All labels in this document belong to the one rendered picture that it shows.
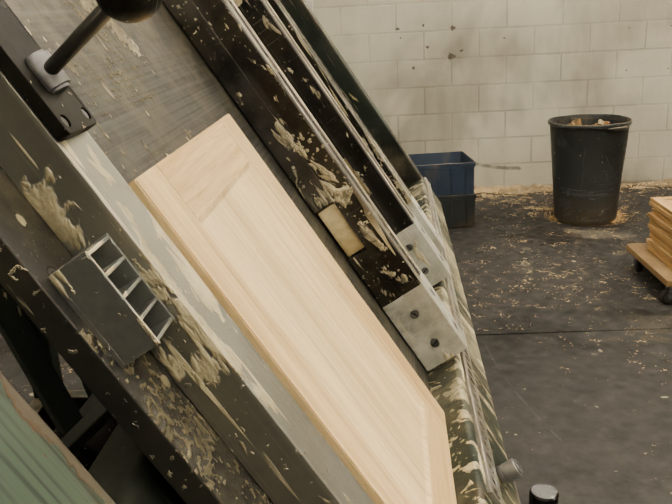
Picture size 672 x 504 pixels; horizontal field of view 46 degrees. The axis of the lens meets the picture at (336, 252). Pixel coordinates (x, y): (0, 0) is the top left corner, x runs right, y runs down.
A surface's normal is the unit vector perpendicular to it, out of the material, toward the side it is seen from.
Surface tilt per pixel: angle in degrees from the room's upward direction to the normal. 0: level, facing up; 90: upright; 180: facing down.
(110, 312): 89
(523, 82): 90
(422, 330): 90
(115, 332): 89
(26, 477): 58
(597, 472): 0
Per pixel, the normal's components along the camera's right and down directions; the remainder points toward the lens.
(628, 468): -0.05, -0.95
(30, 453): 0.82, -0.53
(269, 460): -0.07, 0.30
